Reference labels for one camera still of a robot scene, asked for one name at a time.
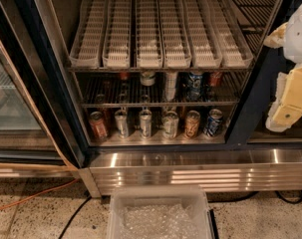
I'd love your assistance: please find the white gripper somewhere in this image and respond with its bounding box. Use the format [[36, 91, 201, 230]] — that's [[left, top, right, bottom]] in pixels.
[[263, 22, 302, 132]]

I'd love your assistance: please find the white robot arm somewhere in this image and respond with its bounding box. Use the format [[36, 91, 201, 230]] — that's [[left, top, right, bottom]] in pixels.
[[263, 4, 302, 132]]

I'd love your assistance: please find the red can middle shelf right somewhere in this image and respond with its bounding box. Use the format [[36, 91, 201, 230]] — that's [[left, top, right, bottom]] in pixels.
[[208, 72, 223, 87]]

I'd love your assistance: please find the blue can middle shelf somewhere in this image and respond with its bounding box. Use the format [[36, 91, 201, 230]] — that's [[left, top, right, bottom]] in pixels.
[[185, 73, 203, 101]]

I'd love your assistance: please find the blue white can bottom shelf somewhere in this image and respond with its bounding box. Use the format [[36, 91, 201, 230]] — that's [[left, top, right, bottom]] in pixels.
[[203, 109, 223, 137]]

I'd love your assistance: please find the tall white can middle shelf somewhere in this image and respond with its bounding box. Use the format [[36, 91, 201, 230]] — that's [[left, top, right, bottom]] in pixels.
[[164, 72, 178, 102]]

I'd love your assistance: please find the orange can bottom shelf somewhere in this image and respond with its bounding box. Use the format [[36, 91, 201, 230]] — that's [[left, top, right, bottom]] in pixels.
[[183, 111, 200, 138]]

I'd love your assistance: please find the stainless steel fridge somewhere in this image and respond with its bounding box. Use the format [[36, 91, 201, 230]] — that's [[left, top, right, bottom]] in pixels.
[[34, 0, 302, 196]]

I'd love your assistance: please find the silver can bottom left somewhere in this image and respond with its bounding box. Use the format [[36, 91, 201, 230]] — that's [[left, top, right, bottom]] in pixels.
[[115, 110, 129, 138]]

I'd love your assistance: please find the red-orange can bottom shelf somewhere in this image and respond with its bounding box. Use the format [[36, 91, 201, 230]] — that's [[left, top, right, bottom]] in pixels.
[[89, 112, 109, 139]]

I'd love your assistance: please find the open glass fridge door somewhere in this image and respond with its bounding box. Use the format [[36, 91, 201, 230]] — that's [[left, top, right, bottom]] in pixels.
[[0, 0, 85, 168]]

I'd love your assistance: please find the clear plastic bin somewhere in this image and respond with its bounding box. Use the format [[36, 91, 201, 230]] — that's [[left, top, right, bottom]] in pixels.
[[107, 185, 216, 239]]

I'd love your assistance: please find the black cable right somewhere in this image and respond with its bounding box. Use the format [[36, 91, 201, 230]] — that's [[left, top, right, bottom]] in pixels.
[[207, 190, 302, 205]]

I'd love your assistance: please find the black cable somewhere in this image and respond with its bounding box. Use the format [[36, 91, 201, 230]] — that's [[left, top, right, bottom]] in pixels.
[[58, 196, 93, 239], [207, 190, 302, 205]]

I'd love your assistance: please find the middle wire shelf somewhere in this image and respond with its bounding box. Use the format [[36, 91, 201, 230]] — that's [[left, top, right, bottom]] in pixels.
[[81, 73, 240, 108]]

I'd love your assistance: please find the black cable left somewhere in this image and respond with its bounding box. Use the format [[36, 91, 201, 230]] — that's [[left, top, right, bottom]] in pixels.
[[58, 196, 93, 239]]

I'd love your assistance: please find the orange cable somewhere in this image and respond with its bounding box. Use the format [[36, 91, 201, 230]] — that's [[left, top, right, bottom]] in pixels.
[[0, 178, 80, 215]]

